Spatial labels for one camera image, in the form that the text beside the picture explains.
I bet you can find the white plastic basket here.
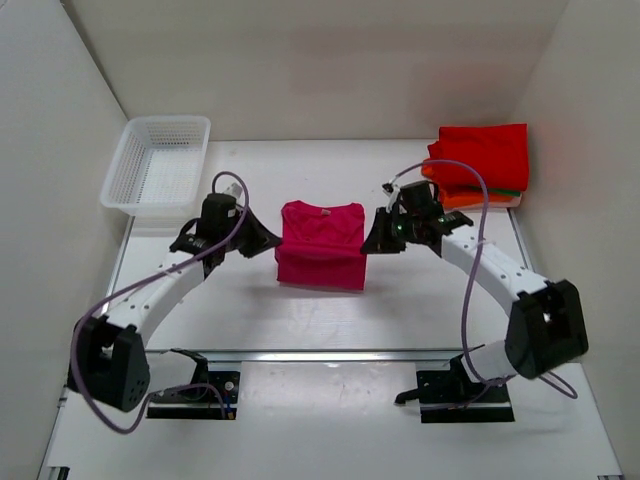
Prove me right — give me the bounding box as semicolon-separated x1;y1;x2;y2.
100;115;211;218

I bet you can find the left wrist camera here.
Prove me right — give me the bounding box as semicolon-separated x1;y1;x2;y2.
196;183;242;242

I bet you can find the green folded t shirt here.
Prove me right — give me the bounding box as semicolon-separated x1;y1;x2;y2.
487;188;522;197

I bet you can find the red folded t shirt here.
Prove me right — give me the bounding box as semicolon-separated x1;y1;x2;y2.
422;123;529;192

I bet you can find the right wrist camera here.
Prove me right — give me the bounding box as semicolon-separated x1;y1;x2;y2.
382;180;444;216

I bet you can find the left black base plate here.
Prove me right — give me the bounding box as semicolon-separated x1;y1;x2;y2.
146;363;241;421

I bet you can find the aluminium rail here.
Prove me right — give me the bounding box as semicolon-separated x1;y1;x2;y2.
89;347;564;366

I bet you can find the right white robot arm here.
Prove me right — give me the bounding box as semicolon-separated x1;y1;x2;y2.
361;207;589;409

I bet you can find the magenta t shirt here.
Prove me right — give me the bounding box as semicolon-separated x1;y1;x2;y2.
275;200;367;292

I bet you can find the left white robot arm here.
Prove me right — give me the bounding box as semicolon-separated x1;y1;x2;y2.
68;209;282;412

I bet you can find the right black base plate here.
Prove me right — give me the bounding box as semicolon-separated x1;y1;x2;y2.
416;368;515;424

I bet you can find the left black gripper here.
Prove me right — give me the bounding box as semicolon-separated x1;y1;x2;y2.
224;202;282;255

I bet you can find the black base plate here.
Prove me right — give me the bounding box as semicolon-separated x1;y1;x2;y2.
416;368;515;424
146;363;241;421

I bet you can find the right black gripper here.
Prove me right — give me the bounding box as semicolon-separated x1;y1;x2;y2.
361;207;420;255

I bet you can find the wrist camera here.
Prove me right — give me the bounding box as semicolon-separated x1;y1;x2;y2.
382;180;444;216
196;183;242;242

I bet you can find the pink folded t shirt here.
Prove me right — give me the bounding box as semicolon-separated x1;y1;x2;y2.
507;195;523;208

